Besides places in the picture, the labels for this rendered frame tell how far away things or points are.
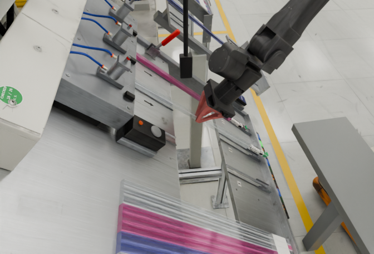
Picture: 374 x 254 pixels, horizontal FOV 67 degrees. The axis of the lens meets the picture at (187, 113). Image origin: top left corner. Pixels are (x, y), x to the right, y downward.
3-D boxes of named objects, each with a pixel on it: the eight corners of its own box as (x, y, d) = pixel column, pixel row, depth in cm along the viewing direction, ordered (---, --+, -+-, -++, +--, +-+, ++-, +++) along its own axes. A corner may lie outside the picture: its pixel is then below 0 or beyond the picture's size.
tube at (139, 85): (264, 154, 92) (266, 152, 91) (265, 157, 91) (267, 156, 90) (130, 80, 65) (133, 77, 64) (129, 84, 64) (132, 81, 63)
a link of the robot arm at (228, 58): (289, 55, 61) (267, 37, 67) (257, 33, 54) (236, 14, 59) (252, 98, 66) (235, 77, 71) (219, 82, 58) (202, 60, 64)
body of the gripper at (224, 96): (211, 110, 66) (233, 89, 63) (204, 82, 73) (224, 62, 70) (230, 120, 70) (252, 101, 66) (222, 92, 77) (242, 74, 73)
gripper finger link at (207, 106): (188, 123, 72) (212, 100, 67) (185, 104, 77) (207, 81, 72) (207, 132, 75) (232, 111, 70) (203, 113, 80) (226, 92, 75)
